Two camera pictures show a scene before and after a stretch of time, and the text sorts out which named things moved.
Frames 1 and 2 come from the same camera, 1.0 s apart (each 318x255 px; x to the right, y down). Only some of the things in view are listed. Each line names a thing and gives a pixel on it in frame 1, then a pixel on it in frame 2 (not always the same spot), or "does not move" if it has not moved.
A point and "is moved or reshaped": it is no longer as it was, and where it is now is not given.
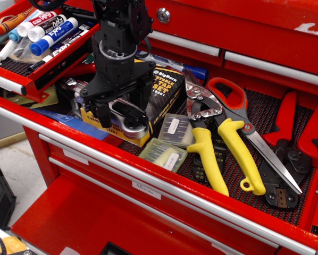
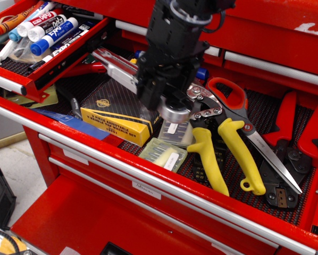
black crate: x=2 y=198 does not move
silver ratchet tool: x=132 y=122 is moved or reshaped
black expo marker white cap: x=37 y=33 does not move
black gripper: x=116 y=71 -> x=169 y=66
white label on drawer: x=153 y=193 does not move
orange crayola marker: x=1 y=28 does not move
